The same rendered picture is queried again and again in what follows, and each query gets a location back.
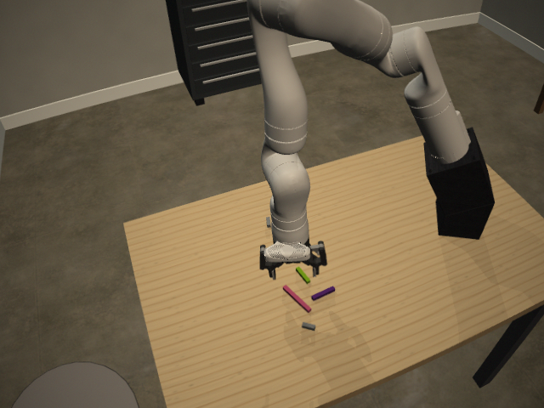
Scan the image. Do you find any purple rod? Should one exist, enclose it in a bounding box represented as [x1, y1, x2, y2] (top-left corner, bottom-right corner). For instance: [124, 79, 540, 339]
[311, 286, 335, 301]

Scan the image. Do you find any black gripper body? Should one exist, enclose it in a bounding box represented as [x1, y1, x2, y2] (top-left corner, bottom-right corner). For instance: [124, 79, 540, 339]
[286, 238, 312, 264]

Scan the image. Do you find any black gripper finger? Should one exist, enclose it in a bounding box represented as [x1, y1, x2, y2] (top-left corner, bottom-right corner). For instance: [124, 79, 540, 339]
[259, 245, 286, 280]
[299, 241, 327, 277]

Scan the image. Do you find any pink rod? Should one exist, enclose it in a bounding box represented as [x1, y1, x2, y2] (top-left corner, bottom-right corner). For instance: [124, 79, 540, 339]
[283, 285, 311, 313]

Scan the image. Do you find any lime green rod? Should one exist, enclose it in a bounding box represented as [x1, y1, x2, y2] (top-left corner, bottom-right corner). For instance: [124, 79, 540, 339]
[296, 266, 310, 284]

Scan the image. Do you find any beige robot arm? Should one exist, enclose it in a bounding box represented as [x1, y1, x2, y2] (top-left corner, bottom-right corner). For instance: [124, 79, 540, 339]
[246, 0, 471, 262]

